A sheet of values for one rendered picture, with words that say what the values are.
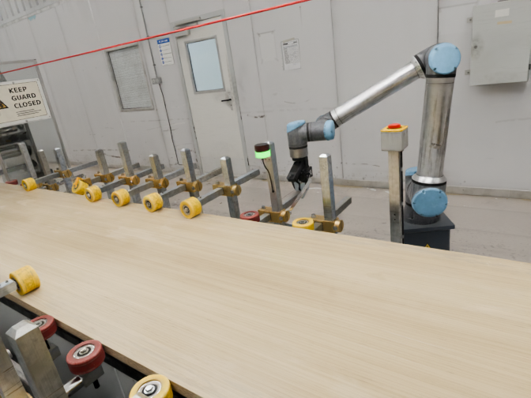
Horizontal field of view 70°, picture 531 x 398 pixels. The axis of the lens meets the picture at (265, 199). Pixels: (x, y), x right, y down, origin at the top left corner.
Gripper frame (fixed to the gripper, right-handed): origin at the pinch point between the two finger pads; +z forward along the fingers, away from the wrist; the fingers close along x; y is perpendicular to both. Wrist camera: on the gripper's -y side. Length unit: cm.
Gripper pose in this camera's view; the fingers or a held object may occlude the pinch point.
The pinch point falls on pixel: (301, 197)
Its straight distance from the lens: 190.2
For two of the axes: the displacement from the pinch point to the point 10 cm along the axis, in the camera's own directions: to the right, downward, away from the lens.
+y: 5.6, -3.6, 7.5
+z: 1.4, 9.3, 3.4
